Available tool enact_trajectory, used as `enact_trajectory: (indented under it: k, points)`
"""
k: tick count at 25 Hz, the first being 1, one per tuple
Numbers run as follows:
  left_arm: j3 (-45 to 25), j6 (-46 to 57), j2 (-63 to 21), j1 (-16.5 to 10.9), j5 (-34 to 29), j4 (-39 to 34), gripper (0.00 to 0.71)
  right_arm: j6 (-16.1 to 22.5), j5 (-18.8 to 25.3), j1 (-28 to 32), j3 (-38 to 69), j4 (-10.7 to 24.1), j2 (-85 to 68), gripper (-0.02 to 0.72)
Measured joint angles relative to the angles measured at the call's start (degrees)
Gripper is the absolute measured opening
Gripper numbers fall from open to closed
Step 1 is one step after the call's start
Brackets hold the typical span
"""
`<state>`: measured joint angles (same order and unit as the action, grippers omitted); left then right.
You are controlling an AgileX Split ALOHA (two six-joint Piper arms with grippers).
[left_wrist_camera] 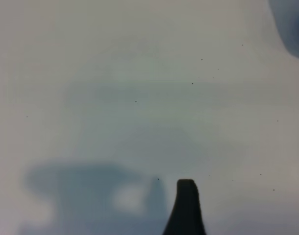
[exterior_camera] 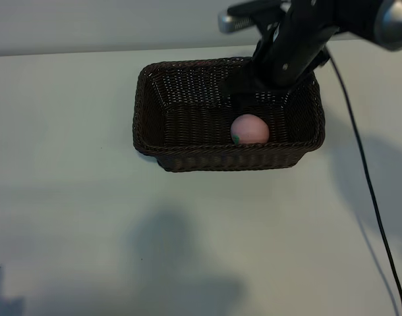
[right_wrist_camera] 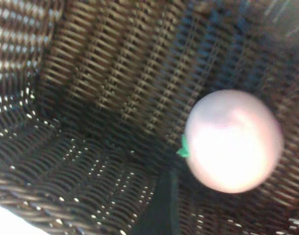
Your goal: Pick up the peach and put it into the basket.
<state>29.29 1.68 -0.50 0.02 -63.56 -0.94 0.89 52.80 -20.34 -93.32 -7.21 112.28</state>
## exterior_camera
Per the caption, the dark brown wicker basket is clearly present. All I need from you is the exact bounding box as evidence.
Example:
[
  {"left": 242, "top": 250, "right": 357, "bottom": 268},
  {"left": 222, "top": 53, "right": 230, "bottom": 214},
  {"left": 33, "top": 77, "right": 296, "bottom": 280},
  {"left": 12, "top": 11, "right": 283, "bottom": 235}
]
[{"left": 132, "top": 56, "right": 327, "bottom": 173}]

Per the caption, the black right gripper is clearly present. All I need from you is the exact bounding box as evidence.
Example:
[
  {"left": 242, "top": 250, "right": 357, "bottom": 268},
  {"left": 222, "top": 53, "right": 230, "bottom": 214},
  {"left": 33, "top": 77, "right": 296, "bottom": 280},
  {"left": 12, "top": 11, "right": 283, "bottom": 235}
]
[{"left": 219, "top": 0, "right": 341, "bottom": 115}]

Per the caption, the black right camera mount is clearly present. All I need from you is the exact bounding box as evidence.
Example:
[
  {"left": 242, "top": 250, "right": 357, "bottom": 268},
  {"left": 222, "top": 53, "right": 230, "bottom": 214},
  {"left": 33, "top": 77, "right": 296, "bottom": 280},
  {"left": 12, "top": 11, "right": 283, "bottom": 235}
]
[{"left": 226, "top": 0, "right": 291, "bottom": 21}]

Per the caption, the pink toy peach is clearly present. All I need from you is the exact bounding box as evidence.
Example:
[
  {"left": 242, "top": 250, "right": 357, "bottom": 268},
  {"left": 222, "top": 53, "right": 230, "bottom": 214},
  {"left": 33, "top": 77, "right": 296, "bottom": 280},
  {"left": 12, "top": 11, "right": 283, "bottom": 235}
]
[{"left": 229, "top": 113, "right": 271, "bottom": 147}]

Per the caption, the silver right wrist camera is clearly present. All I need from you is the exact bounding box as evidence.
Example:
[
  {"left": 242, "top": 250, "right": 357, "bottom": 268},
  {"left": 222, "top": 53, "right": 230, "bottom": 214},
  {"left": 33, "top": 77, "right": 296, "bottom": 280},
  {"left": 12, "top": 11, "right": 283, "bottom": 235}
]
[{"left": 217, "top": 12, "right": 256, "bottom": 34}]

